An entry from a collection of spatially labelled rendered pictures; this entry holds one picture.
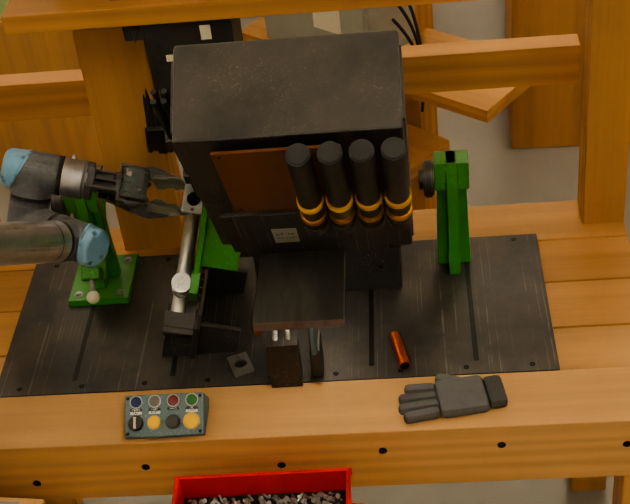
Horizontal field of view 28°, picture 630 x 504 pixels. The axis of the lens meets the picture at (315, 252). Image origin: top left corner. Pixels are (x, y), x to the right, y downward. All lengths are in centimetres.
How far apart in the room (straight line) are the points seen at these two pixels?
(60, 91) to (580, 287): 117
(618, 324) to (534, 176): 196
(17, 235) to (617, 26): 120
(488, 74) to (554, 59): 14
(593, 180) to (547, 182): 171
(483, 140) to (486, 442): 244
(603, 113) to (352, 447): 86
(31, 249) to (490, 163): 259
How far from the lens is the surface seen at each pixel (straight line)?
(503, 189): 440
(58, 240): 226
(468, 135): 468
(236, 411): 239
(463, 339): 248
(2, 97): 278
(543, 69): 267
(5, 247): 216
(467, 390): 234
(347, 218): 209
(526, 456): 238
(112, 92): 261
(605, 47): 256
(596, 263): 269
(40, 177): 237
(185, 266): 250
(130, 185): 235
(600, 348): 250
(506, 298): 257
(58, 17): 241
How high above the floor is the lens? 258
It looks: 38 degrees down
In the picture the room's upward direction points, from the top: 7 degrees counter-clockwise
